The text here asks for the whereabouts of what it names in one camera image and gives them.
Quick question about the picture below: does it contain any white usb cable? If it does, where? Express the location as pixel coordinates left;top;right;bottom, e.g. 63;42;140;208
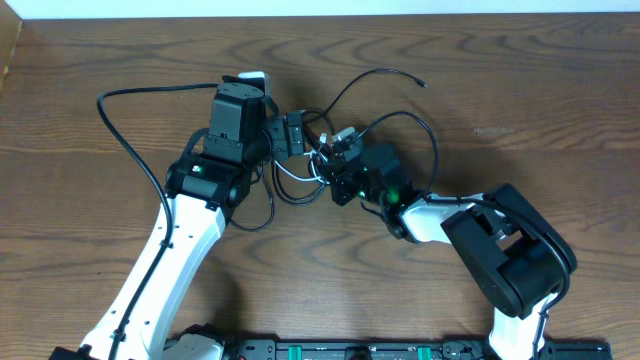
273;132;331;184

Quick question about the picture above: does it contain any black usb cable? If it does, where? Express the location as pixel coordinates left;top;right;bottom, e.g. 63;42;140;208
229;68;440;233

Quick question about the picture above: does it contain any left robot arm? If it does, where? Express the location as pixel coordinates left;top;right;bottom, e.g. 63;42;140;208
51;72;303;359

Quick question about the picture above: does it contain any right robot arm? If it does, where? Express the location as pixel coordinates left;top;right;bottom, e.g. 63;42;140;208
318;145;577;359

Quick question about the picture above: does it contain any right camera black cable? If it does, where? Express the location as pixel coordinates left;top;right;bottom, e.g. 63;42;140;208
424;194;574;360

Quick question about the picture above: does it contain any camera black cable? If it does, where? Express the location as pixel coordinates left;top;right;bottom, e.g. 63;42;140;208
424;194;574;360
96;83;221;360

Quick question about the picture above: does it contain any left camera black cable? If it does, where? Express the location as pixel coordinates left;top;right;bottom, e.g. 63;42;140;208
96;83;221;360

